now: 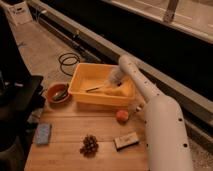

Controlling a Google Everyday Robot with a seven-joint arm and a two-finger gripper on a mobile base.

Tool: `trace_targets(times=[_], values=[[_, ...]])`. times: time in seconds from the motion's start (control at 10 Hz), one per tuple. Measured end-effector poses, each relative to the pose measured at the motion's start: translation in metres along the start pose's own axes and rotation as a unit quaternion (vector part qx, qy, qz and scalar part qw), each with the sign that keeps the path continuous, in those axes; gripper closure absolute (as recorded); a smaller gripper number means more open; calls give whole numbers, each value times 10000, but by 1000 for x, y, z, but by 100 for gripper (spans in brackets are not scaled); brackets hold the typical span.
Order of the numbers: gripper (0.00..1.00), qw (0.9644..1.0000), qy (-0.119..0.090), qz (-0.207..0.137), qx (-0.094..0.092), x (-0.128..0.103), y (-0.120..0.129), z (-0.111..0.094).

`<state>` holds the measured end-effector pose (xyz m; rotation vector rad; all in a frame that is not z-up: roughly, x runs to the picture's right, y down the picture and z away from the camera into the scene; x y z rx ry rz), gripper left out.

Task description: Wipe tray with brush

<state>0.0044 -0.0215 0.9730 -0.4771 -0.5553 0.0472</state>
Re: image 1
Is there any black white eraser block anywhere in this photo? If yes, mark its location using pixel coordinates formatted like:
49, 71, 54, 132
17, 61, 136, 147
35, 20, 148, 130
114, 132, 139, 151

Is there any white box with label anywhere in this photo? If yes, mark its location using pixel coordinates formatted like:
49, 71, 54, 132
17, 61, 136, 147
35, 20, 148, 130
6, 1, 33, 26

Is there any blue sponge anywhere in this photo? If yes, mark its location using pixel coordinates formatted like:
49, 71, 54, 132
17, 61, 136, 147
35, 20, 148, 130
35, 123, 51, 145

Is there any black equipment on left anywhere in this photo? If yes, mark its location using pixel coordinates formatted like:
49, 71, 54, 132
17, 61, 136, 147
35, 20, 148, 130
0, 6, 45, 171

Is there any dark grape bunch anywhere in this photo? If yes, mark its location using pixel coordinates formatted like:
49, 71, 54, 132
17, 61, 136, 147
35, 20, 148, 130
80, 135, 99, 157

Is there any orange peach fruit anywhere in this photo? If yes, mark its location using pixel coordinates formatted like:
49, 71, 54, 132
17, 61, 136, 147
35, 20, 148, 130
116, 110, 129, 123

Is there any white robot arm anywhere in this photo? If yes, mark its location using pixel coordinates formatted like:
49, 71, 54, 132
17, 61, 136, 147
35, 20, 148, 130
109, 55, 194, 171

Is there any brush with dark handle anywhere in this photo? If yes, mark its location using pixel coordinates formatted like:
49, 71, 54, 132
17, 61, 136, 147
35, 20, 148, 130
85, 85, 108, 92

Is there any black coiled cable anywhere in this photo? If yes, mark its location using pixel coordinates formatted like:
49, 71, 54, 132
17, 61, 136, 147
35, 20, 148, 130
58, 52, 82, 77

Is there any yellow plastic tray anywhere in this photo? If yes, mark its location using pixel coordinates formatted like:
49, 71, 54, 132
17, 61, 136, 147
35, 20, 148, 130
68, 63, 136, 106

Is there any orange bowl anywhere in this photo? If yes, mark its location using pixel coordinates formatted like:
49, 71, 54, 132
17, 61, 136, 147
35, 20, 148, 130
45, 83, 69, 103

